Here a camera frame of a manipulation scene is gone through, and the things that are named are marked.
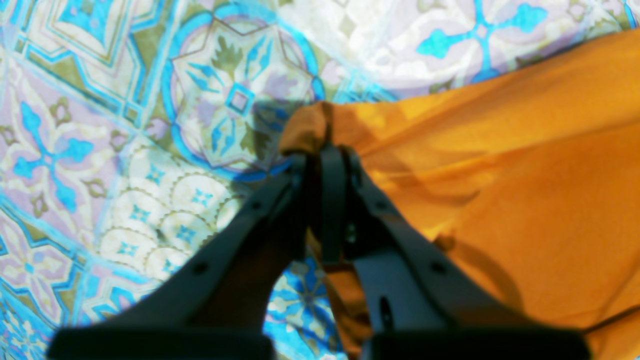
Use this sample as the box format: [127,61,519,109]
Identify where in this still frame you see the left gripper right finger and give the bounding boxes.
[320,145,592,360]

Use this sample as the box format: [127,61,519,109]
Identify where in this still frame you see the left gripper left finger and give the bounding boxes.
[47,154,308,360]

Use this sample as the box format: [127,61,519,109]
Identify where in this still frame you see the orange T-shirt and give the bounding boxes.
[279,29,640,360]

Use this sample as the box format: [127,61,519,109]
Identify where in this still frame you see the patterned blue tablecloth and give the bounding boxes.
[1,0,639,360]

